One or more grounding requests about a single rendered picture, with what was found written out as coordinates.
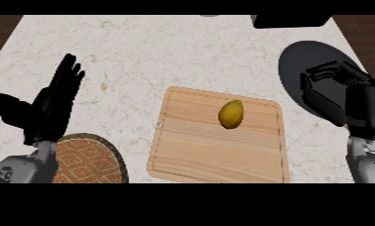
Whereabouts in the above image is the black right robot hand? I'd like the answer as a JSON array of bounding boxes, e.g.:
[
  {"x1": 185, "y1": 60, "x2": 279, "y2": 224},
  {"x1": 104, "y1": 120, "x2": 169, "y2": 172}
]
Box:
[{"x1": 299, "y1": 59, "x2": 375, "y2": 140}]

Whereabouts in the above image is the yellow lemon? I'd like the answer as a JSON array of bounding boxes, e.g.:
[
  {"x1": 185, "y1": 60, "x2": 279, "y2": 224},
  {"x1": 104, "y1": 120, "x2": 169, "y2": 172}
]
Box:
[{"x1": 217, "y1": 99, "x2": 247, "y2": 131}]

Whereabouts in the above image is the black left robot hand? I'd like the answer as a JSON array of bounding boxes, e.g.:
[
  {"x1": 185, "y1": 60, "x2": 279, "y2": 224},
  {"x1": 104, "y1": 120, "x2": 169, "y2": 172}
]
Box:
[{"x1": 0, "y1": 53, "x2": 88, "y2": 147}]

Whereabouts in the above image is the black appliance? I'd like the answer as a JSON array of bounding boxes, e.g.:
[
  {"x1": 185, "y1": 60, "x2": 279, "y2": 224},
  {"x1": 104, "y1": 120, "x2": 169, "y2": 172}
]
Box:
[{"x1": 251, "y1": 15, "x2": 334, "y2": 30}]

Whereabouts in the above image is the dark grey pan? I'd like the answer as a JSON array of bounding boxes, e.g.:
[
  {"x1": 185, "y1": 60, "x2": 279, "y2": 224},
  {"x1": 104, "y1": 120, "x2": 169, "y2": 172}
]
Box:
[{"x1": 278, "y1": 40, "x2": 368, "y2": 120}]

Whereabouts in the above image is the wooden cutting board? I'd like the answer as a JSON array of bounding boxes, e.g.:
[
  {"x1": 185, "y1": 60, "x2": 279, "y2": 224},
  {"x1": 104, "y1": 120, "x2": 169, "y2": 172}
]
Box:
[{"x1": 145, "y1": 85, "x2": 291, "y2": 184}]

